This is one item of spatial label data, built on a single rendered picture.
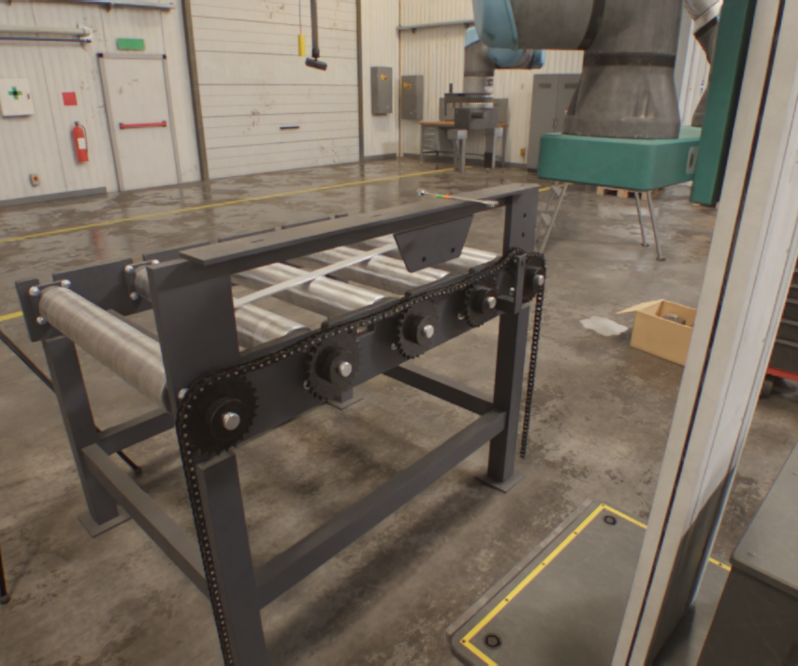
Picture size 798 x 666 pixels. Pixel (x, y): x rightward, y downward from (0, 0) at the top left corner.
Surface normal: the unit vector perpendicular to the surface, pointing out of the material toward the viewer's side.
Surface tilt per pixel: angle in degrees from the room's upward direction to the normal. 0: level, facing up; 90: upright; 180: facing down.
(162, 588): 0
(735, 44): 90
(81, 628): 0
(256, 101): 90
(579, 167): 90
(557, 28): 130
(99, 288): 90
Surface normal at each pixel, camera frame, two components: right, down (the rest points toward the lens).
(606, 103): -0.59, 0.01
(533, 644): 0.00, -0.92
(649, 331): -0.79, 0.24
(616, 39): -0.61, 0.32
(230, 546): 0.74, 0.26
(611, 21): 0.03, 0.78
